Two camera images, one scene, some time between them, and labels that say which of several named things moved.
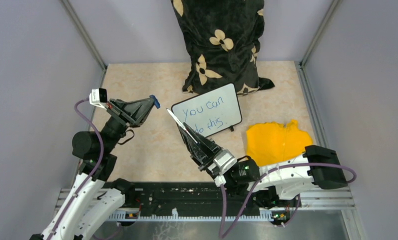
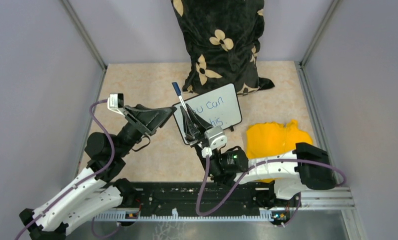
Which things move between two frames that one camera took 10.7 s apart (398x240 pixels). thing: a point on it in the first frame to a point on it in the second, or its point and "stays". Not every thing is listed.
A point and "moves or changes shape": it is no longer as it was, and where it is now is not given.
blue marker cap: [156, 102] to [177, 88]
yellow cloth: [269, 142] stays
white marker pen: [182, 125] moves or changes shape
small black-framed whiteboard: [210, 112] stays
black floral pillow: [222, 38] stays
